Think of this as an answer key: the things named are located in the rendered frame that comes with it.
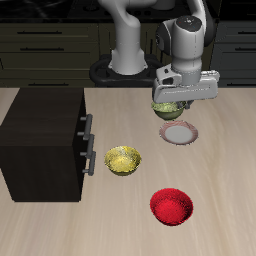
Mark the red bowl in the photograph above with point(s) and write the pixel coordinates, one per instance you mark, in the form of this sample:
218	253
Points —
171	207

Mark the dark kitchen cupboards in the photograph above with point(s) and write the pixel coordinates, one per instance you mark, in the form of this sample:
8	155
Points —
50	63

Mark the dark wooden cabinet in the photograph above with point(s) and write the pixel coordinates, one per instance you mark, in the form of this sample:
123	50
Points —
40	146

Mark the yellow bowl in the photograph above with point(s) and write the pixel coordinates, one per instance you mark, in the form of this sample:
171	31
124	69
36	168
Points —
122	161

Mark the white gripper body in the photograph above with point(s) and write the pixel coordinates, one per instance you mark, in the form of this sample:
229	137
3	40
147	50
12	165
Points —
186	90

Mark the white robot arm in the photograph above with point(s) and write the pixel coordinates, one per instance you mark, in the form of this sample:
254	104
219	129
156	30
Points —
128	40

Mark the flat black base plate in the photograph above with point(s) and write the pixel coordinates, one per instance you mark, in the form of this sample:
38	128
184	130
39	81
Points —
100	71

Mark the green bowl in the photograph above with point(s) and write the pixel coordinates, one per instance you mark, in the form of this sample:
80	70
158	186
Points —
168	112

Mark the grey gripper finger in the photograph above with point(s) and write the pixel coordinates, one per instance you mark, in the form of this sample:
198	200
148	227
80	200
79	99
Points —
188	104

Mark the white plate with pink rim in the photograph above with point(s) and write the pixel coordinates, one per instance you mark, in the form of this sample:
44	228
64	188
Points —
178	134

